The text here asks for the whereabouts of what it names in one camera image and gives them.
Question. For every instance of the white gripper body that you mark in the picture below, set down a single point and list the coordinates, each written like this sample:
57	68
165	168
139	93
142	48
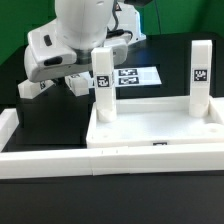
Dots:
62	47

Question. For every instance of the white desk top tray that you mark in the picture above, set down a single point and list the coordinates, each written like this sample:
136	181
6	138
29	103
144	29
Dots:
157	121

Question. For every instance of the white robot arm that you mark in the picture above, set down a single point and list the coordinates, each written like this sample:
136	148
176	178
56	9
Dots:
122	16

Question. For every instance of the fiducial marker sheet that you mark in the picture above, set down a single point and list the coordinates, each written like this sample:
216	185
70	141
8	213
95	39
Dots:
125	77

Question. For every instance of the white obstacle fence frame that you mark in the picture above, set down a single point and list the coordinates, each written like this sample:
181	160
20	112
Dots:
99	161

